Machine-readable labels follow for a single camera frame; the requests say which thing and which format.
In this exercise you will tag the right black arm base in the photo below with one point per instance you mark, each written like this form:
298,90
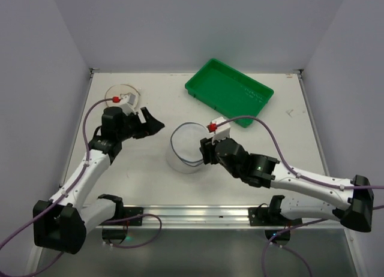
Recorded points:
269,215

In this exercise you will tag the white mesh laundry bag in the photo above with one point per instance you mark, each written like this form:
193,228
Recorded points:
183,154

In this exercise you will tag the round beige zipped laundry bag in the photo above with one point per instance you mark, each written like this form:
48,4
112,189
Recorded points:
122,91

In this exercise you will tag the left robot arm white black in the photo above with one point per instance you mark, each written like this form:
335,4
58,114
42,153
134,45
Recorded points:
63,222

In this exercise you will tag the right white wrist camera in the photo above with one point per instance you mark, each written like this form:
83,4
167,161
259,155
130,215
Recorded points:
218,131

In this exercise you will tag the green plastic tray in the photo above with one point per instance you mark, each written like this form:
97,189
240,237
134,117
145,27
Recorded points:
228,91

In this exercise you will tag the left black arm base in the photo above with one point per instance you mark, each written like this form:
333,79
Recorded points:
121,212

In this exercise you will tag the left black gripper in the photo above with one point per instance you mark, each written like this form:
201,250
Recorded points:
150,127

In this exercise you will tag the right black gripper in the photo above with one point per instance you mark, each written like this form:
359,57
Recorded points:
207,151

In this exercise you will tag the aluminium mounting rail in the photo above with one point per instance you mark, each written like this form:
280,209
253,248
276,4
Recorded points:
195,217

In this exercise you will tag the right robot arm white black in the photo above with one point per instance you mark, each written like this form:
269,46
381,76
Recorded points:
348,201

